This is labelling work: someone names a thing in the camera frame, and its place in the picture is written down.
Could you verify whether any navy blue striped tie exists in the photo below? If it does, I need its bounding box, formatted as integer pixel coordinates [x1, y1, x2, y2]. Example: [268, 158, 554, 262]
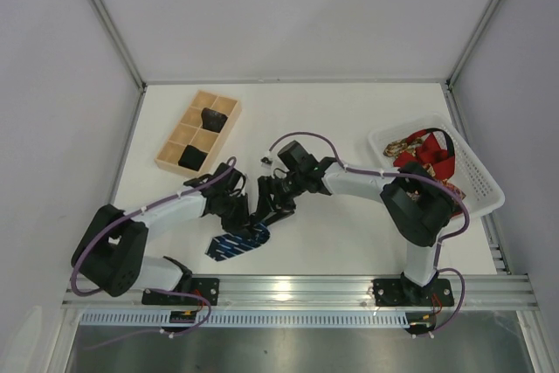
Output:
[205, 223, 270, 262]

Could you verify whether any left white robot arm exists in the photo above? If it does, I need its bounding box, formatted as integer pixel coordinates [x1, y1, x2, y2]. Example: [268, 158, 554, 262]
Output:
[70, 156, 250, 297]

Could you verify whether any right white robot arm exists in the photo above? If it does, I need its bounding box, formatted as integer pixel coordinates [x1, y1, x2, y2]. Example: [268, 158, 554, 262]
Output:
[251, 141, 454, 288]

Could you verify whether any rolled black tie lower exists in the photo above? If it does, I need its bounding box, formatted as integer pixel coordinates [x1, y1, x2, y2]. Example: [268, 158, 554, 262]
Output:
[177, 145, 207, 171]

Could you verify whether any rolled black tie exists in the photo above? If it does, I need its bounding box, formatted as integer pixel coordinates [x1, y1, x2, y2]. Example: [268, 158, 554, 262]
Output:
[177, 145, 207, 171]
[201, 107, 228, 133]

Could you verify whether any wooden compartment organizer box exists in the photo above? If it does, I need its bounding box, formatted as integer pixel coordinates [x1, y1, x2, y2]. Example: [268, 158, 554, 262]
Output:
[155, 90, 242, 178]

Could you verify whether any rolled black tie upper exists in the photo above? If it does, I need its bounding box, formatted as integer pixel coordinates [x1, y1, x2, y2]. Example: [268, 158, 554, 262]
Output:
[201, 107, 228, 133]

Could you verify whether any gold patterned tie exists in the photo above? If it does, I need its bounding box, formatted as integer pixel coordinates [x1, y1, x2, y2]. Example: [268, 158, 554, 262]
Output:
[383, 134, 466, 199]

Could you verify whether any red tie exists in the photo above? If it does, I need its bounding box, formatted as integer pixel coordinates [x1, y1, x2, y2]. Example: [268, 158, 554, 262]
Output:
[390, 128, 456, 181]

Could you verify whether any white plastic basket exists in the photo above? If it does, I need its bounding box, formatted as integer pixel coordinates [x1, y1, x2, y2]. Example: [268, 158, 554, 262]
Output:
[368, 113, 505, 219]

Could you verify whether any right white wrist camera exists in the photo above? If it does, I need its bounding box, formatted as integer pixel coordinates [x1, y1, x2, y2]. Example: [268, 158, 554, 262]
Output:
[260, 153, 274, 169]

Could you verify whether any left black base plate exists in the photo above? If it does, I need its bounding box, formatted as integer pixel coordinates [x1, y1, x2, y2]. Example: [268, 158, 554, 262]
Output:
[141, 277, 220, 306]

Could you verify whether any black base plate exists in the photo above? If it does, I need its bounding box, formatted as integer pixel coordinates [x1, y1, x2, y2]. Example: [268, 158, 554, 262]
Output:
[141, 277, 220, 306]
[372, 276, 455, 307]

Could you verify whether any white slotted cable duct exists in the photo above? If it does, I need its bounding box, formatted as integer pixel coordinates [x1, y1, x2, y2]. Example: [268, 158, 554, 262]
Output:
[79, 309, 410, 328]

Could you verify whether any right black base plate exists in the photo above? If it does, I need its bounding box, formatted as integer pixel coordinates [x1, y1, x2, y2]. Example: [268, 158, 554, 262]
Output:
[372, 276, 455, 307]

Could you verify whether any aluminium mounting rail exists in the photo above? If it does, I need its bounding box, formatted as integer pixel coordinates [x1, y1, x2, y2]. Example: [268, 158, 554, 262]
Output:
[60, 273, 541, 309]

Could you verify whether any left aluminium frame post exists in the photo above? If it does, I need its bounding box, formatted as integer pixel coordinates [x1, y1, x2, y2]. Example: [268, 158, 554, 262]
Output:
[87, 0, 146, 94]

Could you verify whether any aluminium frame post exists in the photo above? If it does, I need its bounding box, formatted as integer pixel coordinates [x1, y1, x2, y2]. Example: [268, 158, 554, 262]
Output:
[87, 0, 146, 94]
[445, 0, 504, 90]

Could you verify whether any right aluminium frame post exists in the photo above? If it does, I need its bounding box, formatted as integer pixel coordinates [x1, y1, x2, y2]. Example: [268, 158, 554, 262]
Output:
[445, 0, 504, 90]

